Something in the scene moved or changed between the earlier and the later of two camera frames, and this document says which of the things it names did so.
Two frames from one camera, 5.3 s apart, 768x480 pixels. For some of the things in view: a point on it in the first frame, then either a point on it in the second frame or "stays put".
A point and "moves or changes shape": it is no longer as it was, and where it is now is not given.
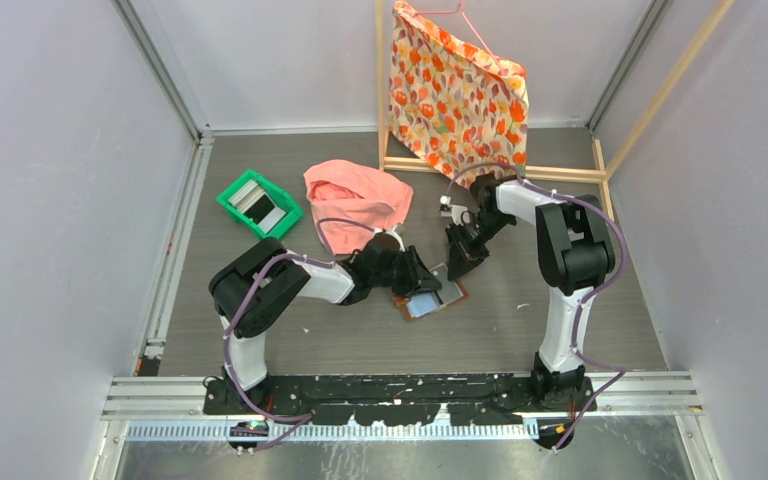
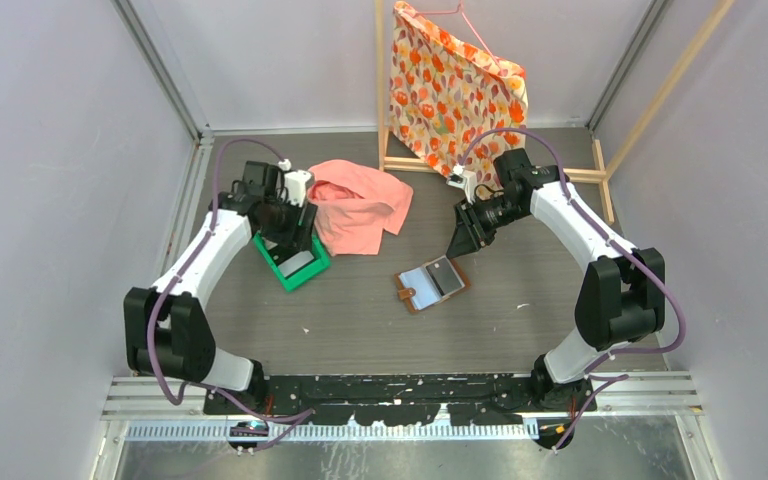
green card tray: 260,205 moves or changes shape
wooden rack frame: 602,174 stays put
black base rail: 392,398 stays put
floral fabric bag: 452,104 stays put
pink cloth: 350,201 stays put
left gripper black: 419,279 to 297,236
